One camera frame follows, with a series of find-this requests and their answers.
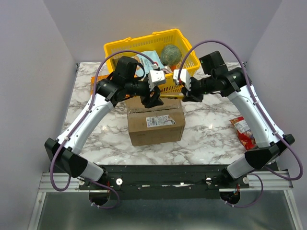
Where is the brown cardboard express box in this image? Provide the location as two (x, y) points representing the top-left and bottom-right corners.
(125, 97), (186, 147)

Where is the yellow utility knife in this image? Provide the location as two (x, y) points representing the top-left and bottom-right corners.
(160, 94), (184, 100)

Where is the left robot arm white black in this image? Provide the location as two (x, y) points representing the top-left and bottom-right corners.
(45, 54), (164, 189)

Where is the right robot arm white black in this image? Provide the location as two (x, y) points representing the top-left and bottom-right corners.
(174, 51), (295, 188)

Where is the yellow plastic shopping basket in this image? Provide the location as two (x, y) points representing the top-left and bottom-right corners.
(104, 29), (200, 94)

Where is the light blue chips bag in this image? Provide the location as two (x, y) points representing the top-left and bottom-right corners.
(134, 50), (166, 78)

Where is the green melon ball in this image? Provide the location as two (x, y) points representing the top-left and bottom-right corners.
(161, 45), (182, 66)

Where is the orange snack bag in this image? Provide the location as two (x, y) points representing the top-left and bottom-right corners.
(90, 75), (108, 95)

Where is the red snack bag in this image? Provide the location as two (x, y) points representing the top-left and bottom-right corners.
(230, 116), (256, 150)

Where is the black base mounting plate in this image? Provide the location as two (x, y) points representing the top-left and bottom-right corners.
(79, 164), (250, 201)

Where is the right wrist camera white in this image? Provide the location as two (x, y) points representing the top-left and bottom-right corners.
(173, 69), (191, 91)

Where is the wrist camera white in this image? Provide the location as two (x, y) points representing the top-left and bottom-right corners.
(173, 69), (191, 91)
(148, 70), (166, 92)

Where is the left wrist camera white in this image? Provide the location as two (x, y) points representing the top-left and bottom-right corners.
(148, 70), (166, 92)

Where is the aluminium rail frame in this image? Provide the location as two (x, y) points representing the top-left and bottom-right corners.
(28, 172), (303, 230)

